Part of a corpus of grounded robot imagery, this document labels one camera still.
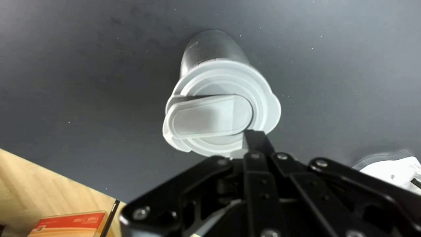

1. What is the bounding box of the white plastic jar cap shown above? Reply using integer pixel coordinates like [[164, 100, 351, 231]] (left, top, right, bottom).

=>
[[160, 57, 283, 159]]

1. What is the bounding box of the orange cardboard box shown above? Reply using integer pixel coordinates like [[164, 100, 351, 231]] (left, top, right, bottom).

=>
[[26, 212, 111, 237]]

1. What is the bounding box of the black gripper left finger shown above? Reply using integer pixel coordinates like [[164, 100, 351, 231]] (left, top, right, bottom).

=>
[[118, 129, 283, 237]]

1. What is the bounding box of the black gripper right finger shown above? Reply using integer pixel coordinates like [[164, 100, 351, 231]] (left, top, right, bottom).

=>
[[269, 150, 421, 237]]

